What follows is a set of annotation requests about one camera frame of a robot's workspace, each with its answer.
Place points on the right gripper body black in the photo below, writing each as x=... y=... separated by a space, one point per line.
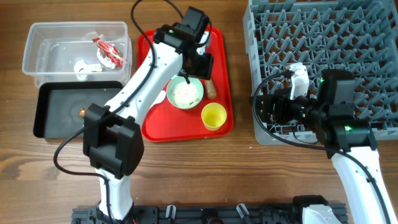
x=288 y=109

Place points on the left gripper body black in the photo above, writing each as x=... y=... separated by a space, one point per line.
x=198 y=66

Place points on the green bowl with rice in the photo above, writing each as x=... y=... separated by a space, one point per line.
x=183 y=95

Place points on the yellow plastic cup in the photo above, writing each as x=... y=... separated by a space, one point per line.
x=213 y=116

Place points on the red snack wrapper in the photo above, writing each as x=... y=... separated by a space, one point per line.
x=108 y=54

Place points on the brown food scrap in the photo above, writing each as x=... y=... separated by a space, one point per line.
x=82 y=112

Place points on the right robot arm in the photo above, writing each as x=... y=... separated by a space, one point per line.
x=348 y=141

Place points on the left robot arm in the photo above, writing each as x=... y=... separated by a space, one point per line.
x=112 y=138

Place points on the grey dishwasher rack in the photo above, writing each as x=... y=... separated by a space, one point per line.
x=357 y=36

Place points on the white plastic spoon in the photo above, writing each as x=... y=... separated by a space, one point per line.
x=160 y=98

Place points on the red plastic tray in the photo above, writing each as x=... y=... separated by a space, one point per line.
x=165 y=123

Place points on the clear plastic bin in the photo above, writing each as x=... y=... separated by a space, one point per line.
x=53 y=48

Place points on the black plastic tray bin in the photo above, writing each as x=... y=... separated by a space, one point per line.
x=58 y=105

